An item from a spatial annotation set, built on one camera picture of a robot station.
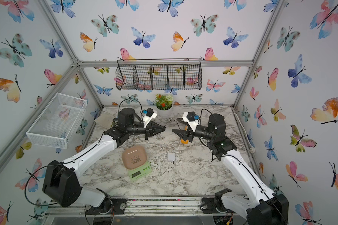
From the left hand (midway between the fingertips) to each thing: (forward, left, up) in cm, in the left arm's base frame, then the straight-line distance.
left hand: (165, 128), depth 72 cm
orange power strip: (+8, -14, -28) cm, 32 cm away
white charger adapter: (-3, -2, -27) cm, 28 cm away
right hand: (-2, -6, +6) cm, 9 cm away
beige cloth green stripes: (+28, +48, -27) cm, 63 cm away
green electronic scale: (-14, +19, -26) cm, 35 cm away
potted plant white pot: (+30, +2, -13) cm, 33 cm away
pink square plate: (-4, +21, -25) cm, 32 cm away
